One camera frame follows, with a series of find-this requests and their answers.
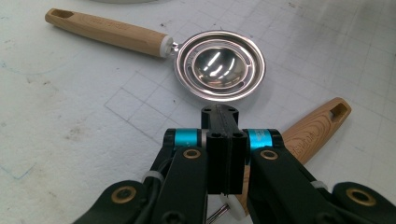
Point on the white grid mat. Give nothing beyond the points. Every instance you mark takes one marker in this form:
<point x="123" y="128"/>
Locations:
<point x="62" y="93"/>

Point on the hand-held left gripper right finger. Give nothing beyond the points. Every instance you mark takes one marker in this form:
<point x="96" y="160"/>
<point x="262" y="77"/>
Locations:
<point x="238" y="161"/>

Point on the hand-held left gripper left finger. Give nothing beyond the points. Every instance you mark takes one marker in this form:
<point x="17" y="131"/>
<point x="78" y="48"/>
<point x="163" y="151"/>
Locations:
<point x="218" y="161"/>

